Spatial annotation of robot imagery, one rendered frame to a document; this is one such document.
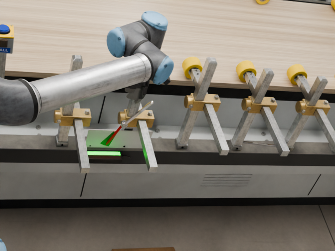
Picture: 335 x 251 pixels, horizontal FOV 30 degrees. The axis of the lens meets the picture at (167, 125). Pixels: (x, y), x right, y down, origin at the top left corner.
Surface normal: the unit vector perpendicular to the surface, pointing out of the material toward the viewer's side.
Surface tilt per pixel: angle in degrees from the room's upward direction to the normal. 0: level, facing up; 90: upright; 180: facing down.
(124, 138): 90
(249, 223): 0
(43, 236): 0
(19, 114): 78
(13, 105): 57
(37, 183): 90
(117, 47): 90
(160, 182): 90
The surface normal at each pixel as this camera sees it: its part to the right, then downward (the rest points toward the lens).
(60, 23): 0.25, -0.71
